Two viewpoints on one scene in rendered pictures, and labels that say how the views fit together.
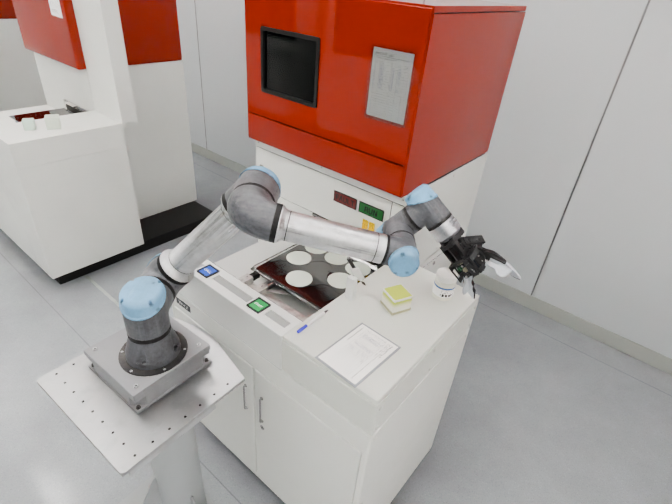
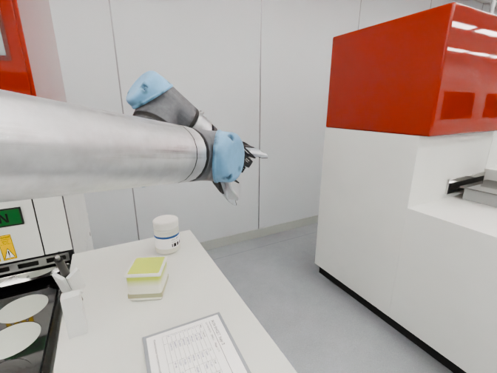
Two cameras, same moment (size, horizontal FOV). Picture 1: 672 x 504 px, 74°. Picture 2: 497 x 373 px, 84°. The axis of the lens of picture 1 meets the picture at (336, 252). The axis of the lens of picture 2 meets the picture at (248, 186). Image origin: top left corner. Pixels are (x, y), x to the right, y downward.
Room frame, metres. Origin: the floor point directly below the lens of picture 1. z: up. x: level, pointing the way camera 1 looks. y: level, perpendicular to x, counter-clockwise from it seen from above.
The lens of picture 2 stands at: (0.70, 0.18, 1.37)
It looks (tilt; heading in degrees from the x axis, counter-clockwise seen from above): 16 degrees down; 295
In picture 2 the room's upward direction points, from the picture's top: straight up
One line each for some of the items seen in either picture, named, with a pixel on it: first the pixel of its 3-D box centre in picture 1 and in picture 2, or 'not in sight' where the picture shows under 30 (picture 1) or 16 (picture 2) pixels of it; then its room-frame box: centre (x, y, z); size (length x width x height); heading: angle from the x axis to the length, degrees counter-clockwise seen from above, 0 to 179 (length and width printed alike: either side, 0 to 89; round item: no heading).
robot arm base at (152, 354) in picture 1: (151, 338); not in sight; (0.91, 0.51, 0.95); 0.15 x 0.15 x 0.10
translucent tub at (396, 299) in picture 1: (396, 300); (148, 277); (1.13, -0.21, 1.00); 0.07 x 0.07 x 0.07; 30
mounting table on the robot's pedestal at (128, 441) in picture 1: (153, 388); not in sight; (0.90, 0.52, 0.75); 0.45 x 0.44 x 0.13; 146
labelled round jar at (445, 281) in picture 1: (444, 284); (166, 234); (1.22, -0.38, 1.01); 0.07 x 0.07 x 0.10
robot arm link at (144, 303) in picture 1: (145, 306); not in sight; (0.92, 0.51, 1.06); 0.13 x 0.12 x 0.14; 1
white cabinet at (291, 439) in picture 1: (310, 381); not in sight; (1.28, 0.06, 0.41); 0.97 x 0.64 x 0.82; 53
